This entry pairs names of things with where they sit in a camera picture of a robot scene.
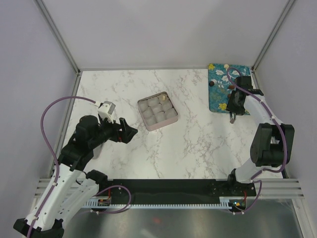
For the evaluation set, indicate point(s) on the pink chocolate tin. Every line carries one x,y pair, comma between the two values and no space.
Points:
156,113

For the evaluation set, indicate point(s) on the blue floral tray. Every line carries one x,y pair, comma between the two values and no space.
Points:
218,94

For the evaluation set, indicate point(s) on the white cable duct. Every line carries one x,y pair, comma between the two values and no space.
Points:
95,203

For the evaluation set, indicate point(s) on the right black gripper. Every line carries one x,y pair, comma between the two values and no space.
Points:
230,107

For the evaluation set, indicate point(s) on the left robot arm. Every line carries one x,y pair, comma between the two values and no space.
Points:
54,211

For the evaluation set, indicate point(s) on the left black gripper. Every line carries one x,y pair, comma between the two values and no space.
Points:
125,136

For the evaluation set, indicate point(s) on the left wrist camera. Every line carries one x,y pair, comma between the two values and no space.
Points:
105,111

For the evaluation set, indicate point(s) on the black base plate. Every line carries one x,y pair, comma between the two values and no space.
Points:
183,191

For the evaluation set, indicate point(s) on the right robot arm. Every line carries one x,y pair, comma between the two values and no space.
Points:
272,144

